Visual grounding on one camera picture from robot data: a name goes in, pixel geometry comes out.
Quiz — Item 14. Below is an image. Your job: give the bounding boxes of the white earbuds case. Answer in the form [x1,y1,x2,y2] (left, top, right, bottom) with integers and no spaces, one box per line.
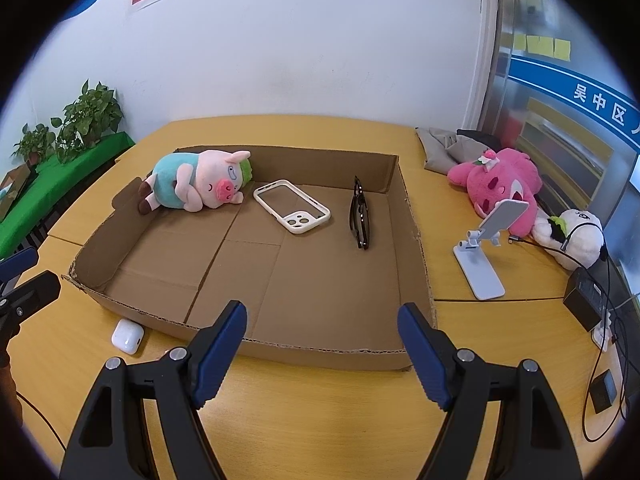
[111,318,146,356]

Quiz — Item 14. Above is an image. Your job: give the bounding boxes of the large green potted plant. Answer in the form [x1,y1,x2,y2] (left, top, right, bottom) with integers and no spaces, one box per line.
[50,79,125,163]

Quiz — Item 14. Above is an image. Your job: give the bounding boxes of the shallow cardboard box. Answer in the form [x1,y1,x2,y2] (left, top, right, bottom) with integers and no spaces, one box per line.
[61,146,437,373]

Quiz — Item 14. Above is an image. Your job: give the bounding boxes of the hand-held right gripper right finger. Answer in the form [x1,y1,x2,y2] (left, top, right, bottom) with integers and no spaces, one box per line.
[397,302,585,480]

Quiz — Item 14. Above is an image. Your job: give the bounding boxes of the pig plush toy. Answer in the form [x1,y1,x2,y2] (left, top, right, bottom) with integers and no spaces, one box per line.
[138,149,255,217]

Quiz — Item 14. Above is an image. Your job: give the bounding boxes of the small green potted plant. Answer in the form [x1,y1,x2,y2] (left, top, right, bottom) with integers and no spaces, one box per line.
[11,123,57,166]

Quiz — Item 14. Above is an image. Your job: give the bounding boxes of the small black box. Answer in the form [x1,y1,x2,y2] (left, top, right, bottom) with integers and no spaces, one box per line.
[589,370,617,415]

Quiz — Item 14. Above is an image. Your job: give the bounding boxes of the black power adapter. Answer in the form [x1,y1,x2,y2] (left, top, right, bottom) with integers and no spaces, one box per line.
[562,266,608,332]

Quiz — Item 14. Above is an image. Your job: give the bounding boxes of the blue wall sign band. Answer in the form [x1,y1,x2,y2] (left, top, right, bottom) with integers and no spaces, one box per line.
[507,55,640,153]

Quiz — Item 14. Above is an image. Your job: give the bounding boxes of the pink plush toy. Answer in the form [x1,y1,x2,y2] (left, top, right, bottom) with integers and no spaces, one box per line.
[446,147,543,238]

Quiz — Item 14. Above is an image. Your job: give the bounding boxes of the black sunglasses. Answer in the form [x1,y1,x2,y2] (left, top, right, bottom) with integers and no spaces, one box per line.
[348,175,372,251]

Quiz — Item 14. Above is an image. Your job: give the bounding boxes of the grey cloth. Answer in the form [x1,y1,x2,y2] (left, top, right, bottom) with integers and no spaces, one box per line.
[416,126,493,176]

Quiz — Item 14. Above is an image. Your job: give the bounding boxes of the black cable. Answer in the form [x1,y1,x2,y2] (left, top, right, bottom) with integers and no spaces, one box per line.
[580,250,633,438]

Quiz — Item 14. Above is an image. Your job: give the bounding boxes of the white plush toy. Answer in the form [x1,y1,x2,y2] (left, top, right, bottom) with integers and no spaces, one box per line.
[531,209,606,268]

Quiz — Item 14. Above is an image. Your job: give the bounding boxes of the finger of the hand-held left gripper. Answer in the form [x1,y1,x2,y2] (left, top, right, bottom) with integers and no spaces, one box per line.
[0,270,62,322]
[0,247,39,286]

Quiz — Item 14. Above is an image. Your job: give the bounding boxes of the black cloth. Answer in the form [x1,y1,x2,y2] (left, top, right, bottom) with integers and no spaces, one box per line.
[456,129,501,150]

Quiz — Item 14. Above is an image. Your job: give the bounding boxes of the white phone case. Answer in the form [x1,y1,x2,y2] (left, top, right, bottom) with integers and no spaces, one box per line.
[253,179,332,236]

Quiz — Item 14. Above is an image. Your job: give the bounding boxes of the small brown box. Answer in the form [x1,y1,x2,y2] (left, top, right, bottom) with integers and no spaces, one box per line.
[0,164,33,221]

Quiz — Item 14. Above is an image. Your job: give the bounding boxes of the white phone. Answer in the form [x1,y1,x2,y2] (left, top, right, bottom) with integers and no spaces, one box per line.
[479,199,530,235]

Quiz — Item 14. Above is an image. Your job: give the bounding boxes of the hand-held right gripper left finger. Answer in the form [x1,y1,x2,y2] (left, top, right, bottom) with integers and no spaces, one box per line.
[65,300,248,480]

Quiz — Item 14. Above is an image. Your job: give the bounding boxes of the white phone stand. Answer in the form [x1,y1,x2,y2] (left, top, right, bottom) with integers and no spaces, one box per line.
[453,230,506,302]

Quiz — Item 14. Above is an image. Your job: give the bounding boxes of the white power plug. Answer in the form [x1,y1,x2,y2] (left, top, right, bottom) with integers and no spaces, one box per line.
[590,310,618,352]

